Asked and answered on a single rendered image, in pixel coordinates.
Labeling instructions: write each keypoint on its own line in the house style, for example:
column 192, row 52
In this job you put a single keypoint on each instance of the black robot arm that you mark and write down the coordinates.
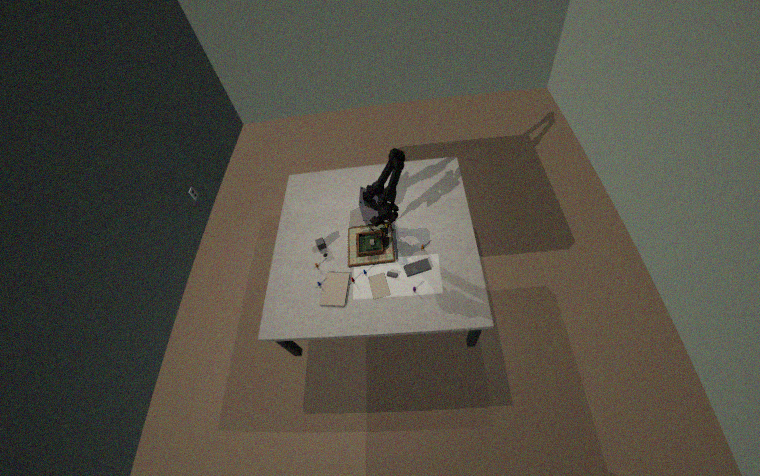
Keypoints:
column 395, row 163

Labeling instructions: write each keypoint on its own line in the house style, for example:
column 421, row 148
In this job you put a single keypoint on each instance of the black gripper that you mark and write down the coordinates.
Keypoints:
column 377, row 220

